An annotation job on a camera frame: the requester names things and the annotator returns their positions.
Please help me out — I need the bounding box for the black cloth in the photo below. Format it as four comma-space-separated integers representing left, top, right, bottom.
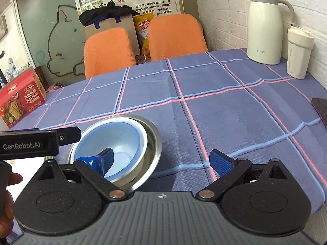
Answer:
79, 4, 140, 26

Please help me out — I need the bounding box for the white thermos jug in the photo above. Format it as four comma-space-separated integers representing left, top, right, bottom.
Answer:
245, 0, 295, 65

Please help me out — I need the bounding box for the brown paper bag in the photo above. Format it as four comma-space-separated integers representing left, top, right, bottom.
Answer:
84, 15, 136, 57

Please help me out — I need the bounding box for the yellow snack packet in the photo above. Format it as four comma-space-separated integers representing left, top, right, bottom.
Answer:
133, 12, 156, 57

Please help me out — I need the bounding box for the blue plaid tablecloth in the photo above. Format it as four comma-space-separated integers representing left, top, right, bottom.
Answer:
10, 48, 327, 210

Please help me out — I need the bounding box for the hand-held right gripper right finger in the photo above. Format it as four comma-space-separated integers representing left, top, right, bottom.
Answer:
195, 149, 289, 200

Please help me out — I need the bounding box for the orange chair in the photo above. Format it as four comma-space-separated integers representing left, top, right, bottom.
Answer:
84, 27, 137, 79
148, 14, 208, 62

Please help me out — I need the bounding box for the white tumbler cup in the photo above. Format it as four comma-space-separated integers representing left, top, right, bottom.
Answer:
286, 26, 315, 79

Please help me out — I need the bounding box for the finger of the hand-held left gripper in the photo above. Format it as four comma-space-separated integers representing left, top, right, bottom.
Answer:
56, 126, 82, 147

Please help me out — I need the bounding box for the stainless steel bowl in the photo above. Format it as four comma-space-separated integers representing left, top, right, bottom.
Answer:
67, 114, 162, 192

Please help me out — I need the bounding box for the dark red phone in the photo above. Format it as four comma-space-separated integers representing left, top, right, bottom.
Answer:
310, 97, 327, 128

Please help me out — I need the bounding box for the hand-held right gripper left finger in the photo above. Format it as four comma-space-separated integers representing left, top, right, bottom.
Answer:
34, 147, 129, 200

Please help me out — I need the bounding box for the blue bowl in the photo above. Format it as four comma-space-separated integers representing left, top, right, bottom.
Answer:
74, 121, 148, 180

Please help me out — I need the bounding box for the person's left hand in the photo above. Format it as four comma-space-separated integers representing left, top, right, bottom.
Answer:
0, 173, 24, 239

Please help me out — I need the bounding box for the red cracker box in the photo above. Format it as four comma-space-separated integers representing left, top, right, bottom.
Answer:
0, 68, 47, 129

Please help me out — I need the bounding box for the glass panel with cat drawing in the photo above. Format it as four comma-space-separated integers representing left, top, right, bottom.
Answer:
15, 0, 86, 82

